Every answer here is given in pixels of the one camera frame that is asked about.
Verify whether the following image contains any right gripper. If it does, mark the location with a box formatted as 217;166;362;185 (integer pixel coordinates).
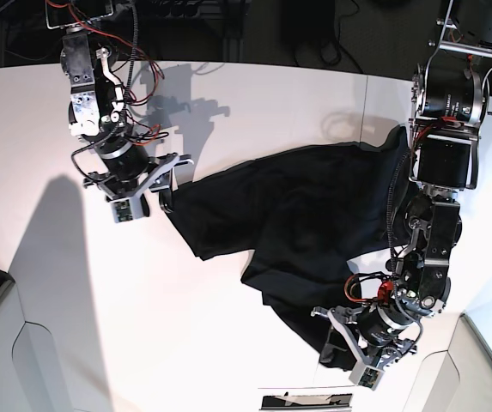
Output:
82;143;194;202

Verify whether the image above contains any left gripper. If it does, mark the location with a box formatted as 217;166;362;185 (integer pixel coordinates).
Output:
312;305;422;374

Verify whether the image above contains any black t-shirt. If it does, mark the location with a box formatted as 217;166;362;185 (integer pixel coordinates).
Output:
168;126;417;371

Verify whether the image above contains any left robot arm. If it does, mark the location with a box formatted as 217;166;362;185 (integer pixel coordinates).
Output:
314;1;492;389

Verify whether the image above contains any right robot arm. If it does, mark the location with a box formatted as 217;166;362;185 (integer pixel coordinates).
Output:
46;1;191;211

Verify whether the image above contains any printed paper sheet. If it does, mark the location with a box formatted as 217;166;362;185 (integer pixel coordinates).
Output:
255;385;367;411

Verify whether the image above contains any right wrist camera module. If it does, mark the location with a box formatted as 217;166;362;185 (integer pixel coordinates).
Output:
110;197;143;223

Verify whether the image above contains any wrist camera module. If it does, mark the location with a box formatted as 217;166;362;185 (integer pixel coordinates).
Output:
110;197;143;223
349;360;384;391

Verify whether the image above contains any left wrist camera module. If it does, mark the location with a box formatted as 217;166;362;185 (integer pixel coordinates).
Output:
349;360;384;391

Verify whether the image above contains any right white mount panel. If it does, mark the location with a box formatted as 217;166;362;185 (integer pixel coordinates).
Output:
403;314;492;411

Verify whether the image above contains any white mount panel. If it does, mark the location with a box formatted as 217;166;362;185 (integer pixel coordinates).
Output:
403;314;492;411
0;283;74;411

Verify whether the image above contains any left white mount panel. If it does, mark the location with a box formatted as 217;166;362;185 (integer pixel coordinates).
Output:
0;283;74;411

